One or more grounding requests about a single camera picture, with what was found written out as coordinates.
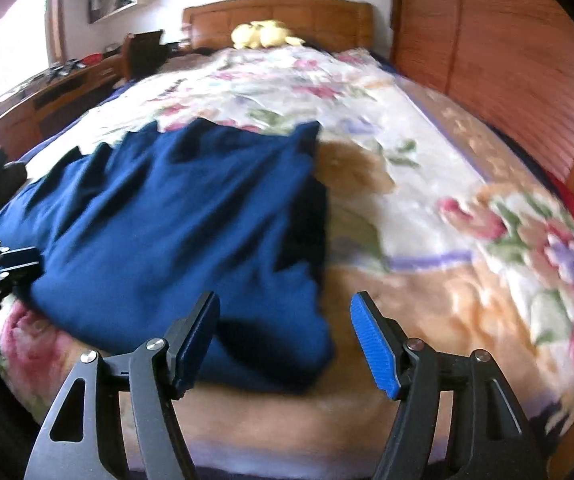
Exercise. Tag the wooden headboard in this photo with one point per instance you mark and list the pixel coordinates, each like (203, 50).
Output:
(317, 22)

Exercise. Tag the yellow plush toy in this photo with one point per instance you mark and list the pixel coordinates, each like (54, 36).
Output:
(259, 35)

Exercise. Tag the wooden desk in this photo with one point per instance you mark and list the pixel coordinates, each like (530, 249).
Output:
(67, 95)

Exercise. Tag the dark picture frame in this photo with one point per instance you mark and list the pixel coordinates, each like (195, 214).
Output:
(95, 6)

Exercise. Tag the navy bed sheet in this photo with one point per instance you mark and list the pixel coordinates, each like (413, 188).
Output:
(74, 122)

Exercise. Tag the red object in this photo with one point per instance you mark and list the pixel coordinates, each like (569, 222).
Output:
(94, 58)

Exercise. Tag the wooden wardrobe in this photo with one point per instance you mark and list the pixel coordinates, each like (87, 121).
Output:
(497, 50)

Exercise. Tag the bright window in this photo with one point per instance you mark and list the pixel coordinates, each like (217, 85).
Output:
(7, 45)

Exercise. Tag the dark wooden chair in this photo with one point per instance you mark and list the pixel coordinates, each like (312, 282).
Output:
(144, 55)

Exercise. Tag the floral blanket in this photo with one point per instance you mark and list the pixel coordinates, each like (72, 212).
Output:
(447, 160)

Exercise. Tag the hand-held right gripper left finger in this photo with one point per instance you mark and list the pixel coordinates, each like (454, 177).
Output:
(194, 355)

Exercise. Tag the blue suit jacket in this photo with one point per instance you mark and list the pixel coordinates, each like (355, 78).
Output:
(167, 220)

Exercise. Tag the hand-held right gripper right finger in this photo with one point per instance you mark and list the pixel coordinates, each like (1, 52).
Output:
(374, 345)

